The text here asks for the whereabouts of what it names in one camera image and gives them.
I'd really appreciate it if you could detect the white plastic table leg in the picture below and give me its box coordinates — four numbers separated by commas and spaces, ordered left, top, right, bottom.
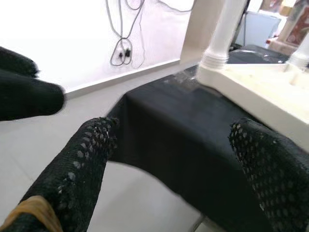
197, 0, 249, 71
288, 36, 309, 71

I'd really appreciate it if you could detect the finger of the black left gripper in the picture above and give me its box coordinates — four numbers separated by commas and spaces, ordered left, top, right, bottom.
0, 45, 41, 78
0, 69, 66, 122

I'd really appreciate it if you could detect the white plastic table top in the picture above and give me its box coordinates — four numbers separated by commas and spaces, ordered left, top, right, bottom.
197, 62, 309, 155

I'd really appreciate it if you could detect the yellow rubber band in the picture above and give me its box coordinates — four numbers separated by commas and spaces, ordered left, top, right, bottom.
0, 195, 63, 232

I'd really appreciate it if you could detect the black wall power cable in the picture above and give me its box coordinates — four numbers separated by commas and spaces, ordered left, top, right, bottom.
105, 0, 195, 69

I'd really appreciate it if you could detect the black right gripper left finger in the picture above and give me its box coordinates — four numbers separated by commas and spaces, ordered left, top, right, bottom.
0, 117, 119, 232

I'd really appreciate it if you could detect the clear tape patch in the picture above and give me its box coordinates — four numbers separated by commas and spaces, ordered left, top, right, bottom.
163, 67, 202, 91

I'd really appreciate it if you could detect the black power adapter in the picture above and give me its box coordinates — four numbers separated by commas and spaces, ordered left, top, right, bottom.
117, 48, 133, 59

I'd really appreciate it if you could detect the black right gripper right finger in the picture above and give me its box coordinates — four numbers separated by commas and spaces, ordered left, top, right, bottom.
228, 118, 309, 232

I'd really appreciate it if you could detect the black table cloth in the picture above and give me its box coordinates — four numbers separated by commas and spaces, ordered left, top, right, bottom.
106, 43, 309, 232

